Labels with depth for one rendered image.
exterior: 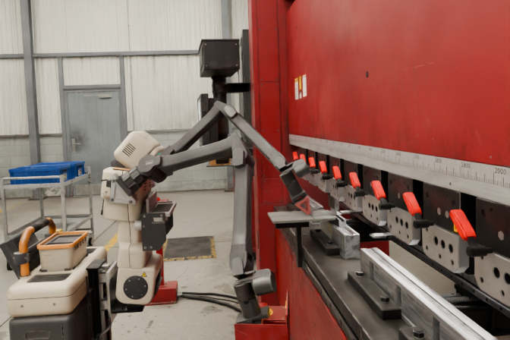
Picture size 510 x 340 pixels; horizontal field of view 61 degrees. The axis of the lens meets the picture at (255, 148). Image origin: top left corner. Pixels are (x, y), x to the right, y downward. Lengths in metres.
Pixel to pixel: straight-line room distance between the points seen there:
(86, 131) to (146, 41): 2.19
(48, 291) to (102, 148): 7.55
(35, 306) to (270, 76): 1.74
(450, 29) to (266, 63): 1.88
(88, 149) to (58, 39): 2.24
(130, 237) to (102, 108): 7.46
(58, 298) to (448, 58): 1.59
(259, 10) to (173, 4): 6.67
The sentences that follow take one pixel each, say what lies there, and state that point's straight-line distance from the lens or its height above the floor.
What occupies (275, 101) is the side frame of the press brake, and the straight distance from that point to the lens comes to 2.72.
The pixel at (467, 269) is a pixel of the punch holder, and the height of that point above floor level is 1.11.
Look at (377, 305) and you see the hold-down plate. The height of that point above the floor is 0.90.
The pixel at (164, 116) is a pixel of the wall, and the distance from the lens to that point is 9.13.
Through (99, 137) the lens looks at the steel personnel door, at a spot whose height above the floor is 1.18.
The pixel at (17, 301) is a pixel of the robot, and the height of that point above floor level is 0.76.
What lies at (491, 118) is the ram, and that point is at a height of 1.41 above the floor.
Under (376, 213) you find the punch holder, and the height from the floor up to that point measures 1.13.
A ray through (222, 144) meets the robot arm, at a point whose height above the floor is 1.33.
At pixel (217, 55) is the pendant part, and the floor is 1.84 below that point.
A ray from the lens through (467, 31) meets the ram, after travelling 0.91.
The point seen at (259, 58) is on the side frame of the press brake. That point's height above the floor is 1.80.
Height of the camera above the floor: 1.41
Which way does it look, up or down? 4 degrees down
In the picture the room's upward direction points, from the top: 2 degrees counter-clockwise
